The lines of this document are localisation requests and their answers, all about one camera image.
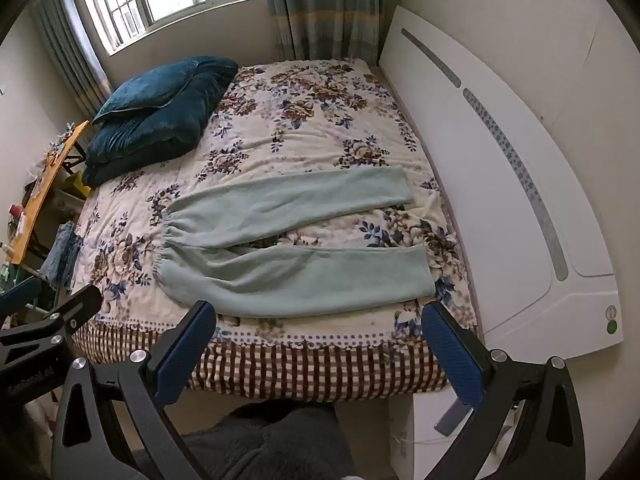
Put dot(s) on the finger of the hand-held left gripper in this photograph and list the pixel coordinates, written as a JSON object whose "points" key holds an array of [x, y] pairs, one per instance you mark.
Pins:
{"points": [[75, 310], [20, 295]]}

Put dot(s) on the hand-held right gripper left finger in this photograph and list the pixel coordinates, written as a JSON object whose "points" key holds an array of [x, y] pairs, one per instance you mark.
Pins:
{"points": [[185, 347]]}

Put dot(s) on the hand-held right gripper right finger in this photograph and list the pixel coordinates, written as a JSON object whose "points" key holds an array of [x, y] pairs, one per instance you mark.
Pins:
{"points": [[452, 355]]}

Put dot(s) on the light green fleece pants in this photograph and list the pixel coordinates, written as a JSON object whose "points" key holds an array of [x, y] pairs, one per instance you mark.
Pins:
{"points": [[300, 280]]}

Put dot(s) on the blue-grey fuzzy cloth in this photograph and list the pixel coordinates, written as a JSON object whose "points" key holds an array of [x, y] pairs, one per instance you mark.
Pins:
{"points": [[62, 255]]}

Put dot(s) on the white bedside cabinet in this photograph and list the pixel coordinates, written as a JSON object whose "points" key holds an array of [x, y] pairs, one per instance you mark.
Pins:
{"points": [[420, 420]]}

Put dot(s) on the orange wooden desk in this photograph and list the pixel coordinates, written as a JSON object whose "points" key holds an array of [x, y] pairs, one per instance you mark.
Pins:
{"points": [[45, 185]]}

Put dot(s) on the person's dark grey fleece clothing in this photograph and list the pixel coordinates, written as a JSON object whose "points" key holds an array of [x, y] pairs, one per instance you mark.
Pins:
{"points": [[270, 445]]}

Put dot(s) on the green round sticker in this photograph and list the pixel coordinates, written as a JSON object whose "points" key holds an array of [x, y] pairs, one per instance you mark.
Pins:
{"points": [[611, 329]]}

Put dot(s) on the white round sticker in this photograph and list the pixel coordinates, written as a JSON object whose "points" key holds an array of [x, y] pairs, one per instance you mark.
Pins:
{"points": [[611, 312]]}

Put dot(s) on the white bed headboard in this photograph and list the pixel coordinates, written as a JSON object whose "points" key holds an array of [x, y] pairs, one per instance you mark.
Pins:
{"points": [[500, 185]]}

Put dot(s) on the teal folded quilt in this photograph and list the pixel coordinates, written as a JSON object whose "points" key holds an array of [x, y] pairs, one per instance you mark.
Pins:
{"points": [[145, 145]]}

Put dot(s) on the teal velvet pillow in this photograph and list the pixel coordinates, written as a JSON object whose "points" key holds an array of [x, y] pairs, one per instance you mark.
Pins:
{"points": [[150, 87]]}

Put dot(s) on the teal striped curtain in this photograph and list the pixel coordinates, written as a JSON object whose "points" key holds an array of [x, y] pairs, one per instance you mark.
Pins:
{"points": [[70, 50], [330, 10]]}

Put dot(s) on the floral bed blanket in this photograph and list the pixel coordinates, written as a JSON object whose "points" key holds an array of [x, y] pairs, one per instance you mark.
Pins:
{"points": [[300, 125]]}

